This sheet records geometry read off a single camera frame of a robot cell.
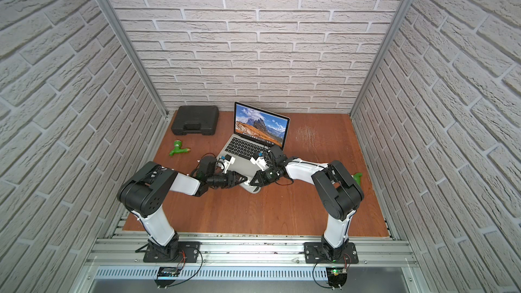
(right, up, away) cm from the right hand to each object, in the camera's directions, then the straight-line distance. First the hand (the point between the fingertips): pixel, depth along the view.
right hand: (256, 182), depth 89 cm
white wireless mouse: (-4, -1, -1) cm, 4 cm away
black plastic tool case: (-36, +30, +24) cm, 52 cm away
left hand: (-4, +2, +1) cm, 4 cm away
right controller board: (+30, -29, -18) cm, 46 cm away
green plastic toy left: (-41, +14, +13) cm, 45 cm away
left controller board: (-31, -29, -18) cm, 46 cm away
